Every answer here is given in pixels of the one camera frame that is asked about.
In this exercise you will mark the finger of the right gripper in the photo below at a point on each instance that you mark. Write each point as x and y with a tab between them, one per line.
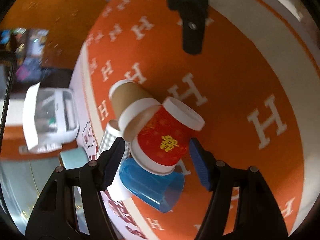
193	14

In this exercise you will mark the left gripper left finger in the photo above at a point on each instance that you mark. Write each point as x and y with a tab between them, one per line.
54	214

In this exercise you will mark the brown wooden sideboard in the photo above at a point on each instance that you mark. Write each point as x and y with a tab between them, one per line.
68	23

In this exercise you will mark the orange H-pattern tablecloth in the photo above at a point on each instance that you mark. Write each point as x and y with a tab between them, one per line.
255	84

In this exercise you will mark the red paper cup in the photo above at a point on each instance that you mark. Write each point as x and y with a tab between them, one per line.
161	143

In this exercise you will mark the white countertop appliance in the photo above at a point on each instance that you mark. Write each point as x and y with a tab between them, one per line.
56	119

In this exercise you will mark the grey checked paper cup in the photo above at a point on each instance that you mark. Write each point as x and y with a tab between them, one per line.
111	132

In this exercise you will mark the white cloth on appliance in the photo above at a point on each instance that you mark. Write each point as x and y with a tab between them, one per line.
28	119

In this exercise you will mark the brown sleeve paper cup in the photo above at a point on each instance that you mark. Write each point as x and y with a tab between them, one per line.
133	107

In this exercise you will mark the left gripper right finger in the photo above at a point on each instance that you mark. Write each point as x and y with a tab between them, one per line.
258	215

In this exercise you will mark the blue translucent plastic cup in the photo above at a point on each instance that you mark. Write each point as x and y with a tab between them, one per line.
160	192

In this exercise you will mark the teal cylindrical canister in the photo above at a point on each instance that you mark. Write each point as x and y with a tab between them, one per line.
74	158

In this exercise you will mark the plain white paper cup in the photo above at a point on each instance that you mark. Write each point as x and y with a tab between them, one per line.
117	191

